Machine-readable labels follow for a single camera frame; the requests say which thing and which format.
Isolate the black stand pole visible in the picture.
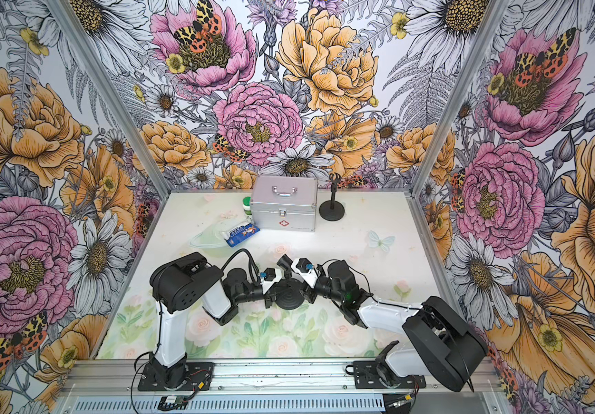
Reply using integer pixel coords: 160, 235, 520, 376
276, 255, 293, 280

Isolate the blue snack packet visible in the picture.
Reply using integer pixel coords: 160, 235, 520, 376
223, 223, 260, 248

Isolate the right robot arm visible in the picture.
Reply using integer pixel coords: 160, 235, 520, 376
292, 258, 488, 392

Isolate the black round stand base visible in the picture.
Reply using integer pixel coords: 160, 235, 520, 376
319, 200, 345, 222

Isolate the aluminium front rail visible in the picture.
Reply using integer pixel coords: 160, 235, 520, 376
58, 358, 503, 397

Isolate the clear plastic bag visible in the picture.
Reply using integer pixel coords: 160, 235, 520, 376
190, 222, 227, 249

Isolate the small circuit board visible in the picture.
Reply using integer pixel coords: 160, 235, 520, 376
157, 395, 189, 412

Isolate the green capped white bottle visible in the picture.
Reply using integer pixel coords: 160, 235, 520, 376
242, 197, 252, 217

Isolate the black microphone clip pole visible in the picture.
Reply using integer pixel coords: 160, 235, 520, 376
330, 172, 342, 205

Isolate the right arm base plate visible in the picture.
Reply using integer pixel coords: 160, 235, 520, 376
344, 360, 426, 390

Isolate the silver aluminium first aid case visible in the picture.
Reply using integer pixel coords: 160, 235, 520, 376
250, 175, 318, 232

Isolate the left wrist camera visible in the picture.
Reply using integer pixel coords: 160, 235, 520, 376
260, 267, 284, 294

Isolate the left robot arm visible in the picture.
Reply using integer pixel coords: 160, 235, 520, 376
138, 253, 285, 392

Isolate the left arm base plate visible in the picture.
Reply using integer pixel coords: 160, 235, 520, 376
137, 360, 215, 392

